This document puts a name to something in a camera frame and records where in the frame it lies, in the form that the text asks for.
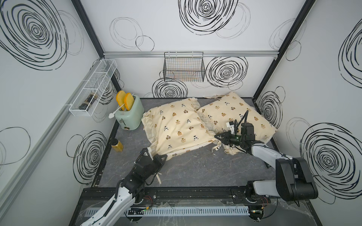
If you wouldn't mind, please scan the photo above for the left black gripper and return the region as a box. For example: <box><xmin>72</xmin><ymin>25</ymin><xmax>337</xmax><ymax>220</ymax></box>
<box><xmin>143</xmin><ymin>153</ymin><xmax>167</xmax><ymax>182</ymax></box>

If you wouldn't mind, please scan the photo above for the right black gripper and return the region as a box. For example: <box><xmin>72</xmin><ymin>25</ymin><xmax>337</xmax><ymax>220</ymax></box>
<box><xmin>214</xmin><ymin>130</ymin><xmax>245</xmax><ymax>147</ymax></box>

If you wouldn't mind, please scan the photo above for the cream bear-print pillow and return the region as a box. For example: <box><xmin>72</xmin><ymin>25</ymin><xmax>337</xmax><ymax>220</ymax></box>
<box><xmin>141</xmin><ymin>98</ymin><xmax>221</xmax><ymax>160</ymax></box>
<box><xmin>197</xmin><ymin>92</ymin><xmax>277</xmax><ymax>145</ymax></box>

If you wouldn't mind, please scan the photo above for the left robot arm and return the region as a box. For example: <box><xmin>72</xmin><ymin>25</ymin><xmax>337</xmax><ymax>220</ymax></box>
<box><xmin>82</xmin><ymin>148</ymin><xmax>167</xmax><ymax>226</ymax></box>

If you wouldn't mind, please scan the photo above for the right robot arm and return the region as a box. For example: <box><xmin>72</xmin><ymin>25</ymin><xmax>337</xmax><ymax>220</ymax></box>
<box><xmin>215</xmin><ymin>122</ymin><xmax>319</xmax><ymax>202</ymax></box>

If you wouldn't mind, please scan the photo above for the yellow juice bottle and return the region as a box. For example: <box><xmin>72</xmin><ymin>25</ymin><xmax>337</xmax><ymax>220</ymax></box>
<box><xmin>111</xmin><ymin>138</ymin><xmax>123</xmax><ymax>152</ymax></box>

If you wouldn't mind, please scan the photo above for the mint green toaster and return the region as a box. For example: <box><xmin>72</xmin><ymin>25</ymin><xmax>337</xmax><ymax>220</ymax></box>
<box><xmin>115</xmin><ymin>94</ymin><xmax>144</xmax><ymax>131</ymax></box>

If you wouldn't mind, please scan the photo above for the right yellow toast slice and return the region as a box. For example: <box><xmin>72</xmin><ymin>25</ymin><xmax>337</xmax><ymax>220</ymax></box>
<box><xmin>123</xmin><ymin>93</ymin><xmax>134</xmax><ymax>111</ymax></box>

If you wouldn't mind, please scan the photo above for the yellow toast slice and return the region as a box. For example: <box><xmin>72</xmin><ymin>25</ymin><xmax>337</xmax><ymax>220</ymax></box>
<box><xmin>116</xmin><ymin>90</ymin><xmax>126</xmax><ymax>110</ymax></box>
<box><xmin>123</xmin><ymin>93</ymin><xmax>134</xmax><ymax>111</ymax></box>

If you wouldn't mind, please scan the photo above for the left yellow toast slice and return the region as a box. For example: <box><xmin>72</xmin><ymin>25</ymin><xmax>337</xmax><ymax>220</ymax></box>
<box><xmin>116</xmin><ymin>90</ymin><xmax>126</xmax><ymax>110</ymax></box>

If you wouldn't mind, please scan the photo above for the dark bottle in shelf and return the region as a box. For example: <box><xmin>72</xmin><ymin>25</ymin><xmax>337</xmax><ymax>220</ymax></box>
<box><xmin>78</xmin><ymin>93</ymin><xmax>98</xmax><ymax>110</ymax></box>

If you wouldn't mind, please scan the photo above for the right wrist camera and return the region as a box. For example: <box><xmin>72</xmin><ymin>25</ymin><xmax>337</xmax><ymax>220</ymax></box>
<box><xmin>226</xmin><ymin>121</ymin><xmax>238</xmax><ymax>135</ymax></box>

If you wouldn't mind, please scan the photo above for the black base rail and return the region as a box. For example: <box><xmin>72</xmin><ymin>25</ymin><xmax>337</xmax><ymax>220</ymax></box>
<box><xmin>80</xmin><ymin>186</ymin><xmax>307</xmax><ymax>205</ymax></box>

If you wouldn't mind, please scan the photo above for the white slotted cable duct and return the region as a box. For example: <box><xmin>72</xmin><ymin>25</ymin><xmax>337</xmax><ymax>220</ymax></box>
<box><xmin>124</xmin><ymin>206</ymin><xmax>250</xmax><ymax>218</ymax></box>

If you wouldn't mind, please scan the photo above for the white wire wall shelf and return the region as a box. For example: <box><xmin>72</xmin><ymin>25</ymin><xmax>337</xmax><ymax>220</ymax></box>
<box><xmin>69</xmin><ymin>59</ymin><xmax>117</xmax><ymax>117</ymax></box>

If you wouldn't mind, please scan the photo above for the black wire wall basket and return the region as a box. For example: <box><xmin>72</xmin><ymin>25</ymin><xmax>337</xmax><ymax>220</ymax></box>
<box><xmin>163</xmin><ymin>51</ymin><xmax>206</xmax><ymax>82</ymax></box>

